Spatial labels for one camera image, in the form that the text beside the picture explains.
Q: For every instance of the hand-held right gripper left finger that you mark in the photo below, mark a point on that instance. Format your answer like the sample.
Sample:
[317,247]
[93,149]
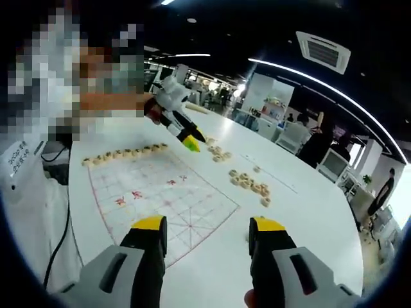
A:
[128,276]

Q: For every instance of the ceiling air conditioner vent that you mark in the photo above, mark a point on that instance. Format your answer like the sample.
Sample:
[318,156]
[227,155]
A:
[322,53]

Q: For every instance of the small potted green plant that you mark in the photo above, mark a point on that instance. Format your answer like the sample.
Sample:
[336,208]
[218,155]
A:
[367,179]

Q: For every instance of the person's right hand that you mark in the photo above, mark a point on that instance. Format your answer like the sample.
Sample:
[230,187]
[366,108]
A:
[250,300]

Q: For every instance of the person's left hand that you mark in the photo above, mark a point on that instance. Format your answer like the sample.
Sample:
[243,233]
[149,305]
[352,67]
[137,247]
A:
[155,112]

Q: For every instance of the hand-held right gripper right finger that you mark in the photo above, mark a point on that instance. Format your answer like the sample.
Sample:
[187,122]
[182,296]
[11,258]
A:
[279,276]

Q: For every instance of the white mesh chair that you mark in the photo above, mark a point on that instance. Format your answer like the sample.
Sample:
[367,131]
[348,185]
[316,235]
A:
[332,167]

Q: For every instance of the white table power strip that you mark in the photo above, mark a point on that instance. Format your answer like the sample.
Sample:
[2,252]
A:
[269,174]

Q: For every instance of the curved ceiling light strip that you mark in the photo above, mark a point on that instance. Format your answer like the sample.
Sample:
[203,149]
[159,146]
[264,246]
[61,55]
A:
[337,91]

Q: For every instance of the group of wooden chess pieces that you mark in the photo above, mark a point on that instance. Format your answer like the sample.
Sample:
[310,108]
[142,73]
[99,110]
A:
[244,179]

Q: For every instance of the wooden rolling pin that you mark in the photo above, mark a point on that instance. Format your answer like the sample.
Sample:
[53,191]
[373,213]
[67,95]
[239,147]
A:
[198,108]

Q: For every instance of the short ceiling light strip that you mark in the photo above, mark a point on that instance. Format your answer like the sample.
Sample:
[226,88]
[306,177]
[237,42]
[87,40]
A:
[186,56]

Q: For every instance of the white chest-worn device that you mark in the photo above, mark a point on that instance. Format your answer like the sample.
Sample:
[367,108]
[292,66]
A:
[29,189]

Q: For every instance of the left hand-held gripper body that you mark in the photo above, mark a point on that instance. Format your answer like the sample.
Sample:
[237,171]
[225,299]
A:
[173,94]

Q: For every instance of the thin chessboard sheet red lines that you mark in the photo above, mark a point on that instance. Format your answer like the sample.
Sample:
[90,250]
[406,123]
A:
[154,192]

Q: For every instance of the display shelf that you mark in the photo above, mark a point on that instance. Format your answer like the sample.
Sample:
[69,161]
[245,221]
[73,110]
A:
[274,107]

